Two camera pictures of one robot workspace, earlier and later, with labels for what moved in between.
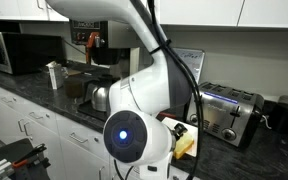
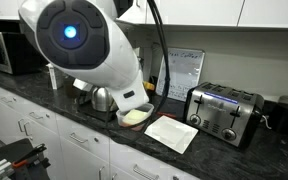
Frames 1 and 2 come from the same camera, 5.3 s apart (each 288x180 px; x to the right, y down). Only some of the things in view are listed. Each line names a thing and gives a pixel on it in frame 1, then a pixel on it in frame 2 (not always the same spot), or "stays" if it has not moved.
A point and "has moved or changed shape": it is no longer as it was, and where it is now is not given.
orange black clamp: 18,163 stays
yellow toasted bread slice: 182,145 has moved or changed shape
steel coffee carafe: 100,98 stays
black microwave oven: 22,53 stays
